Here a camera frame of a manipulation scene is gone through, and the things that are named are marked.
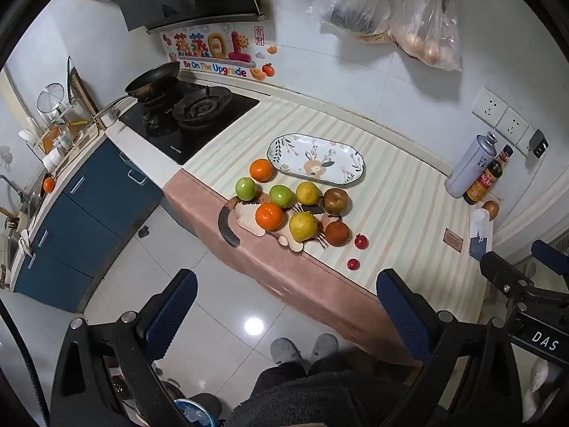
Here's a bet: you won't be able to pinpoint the clear plastic bag dark contents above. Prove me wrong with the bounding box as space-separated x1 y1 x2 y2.
307 0 401 38

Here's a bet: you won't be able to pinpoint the grey slipper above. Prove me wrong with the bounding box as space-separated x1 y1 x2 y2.
311 333 339 363
270 337 301 365

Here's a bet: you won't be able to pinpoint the striped tablecloth with pink border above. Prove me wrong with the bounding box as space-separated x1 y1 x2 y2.
162 93 503 365

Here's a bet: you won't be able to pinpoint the red-brown round fruit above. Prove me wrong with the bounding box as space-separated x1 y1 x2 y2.
324 221 350 247

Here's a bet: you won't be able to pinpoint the colourful wall sticker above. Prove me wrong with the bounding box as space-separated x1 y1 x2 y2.
160 27 278 81

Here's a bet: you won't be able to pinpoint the person in dark clothes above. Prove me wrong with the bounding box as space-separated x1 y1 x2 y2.
227 351 427 427

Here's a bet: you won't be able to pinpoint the clear plastic bag of onions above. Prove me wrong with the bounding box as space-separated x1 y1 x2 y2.
389 0 463 72

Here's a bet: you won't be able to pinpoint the round wire strainer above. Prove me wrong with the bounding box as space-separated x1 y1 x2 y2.
38 84 65 121

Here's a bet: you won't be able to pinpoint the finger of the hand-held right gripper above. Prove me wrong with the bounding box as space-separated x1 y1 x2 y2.
531 239 569 272
479 251 534 296

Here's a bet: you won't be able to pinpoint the black plug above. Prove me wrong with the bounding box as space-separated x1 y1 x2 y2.
528 129 549 158

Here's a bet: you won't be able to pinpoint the blue bowl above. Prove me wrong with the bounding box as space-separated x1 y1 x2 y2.
173 398 218 427

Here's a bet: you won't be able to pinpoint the yellow pear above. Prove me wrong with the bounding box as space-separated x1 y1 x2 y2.
296 181 322 206
289 211 319 243

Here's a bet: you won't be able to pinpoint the cat-shaped mat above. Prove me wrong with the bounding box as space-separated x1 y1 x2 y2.
217 193 352 254

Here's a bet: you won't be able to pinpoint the brown apple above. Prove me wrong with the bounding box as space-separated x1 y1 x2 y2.
322 188 350 216

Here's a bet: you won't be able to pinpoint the green apple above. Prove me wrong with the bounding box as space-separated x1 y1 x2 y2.
269 184 294 208
235 177 258 201

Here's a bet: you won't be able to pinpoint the white wall socket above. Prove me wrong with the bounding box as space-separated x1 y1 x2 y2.
471 88 507 122
494 107 536 147

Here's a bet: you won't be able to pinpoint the steel faucet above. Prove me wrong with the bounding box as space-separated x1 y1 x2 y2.
0 173 27 205

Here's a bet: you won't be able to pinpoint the blue kitchen cabinet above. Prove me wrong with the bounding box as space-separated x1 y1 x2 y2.
13 136 163 314

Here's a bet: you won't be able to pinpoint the dish rack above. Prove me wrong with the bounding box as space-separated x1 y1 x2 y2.
18 67 99 174

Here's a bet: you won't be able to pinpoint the grey metal canister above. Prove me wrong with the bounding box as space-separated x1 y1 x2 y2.
445 132 499 199

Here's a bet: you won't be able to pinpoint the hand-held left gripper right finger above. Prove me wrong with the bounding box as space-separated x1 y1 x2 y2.
376 268 534 427

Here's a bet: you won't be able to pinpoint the black frying pan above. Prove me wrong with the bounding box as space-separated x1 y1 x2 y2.
92 61 182 121

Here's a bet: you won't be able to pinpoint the dark sauce bottle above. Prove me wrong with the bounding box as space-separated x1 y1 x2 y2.
463 144 514 205

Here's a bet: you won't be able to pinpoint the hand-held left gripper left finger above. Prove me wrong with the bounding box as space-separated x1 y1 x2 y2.
50 268 199 427

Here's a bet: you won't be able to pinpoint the black gas stove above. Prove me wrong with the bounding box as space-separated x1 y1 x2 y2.
118 81 261 165

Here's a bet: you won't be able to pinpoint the oval floral ceramic plate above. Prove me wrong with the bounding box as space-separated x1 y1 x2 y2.
267 135 367 186

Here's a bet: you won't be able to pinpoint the white tissue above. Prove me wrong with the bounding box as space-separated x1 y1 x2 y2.
469 208 494 250

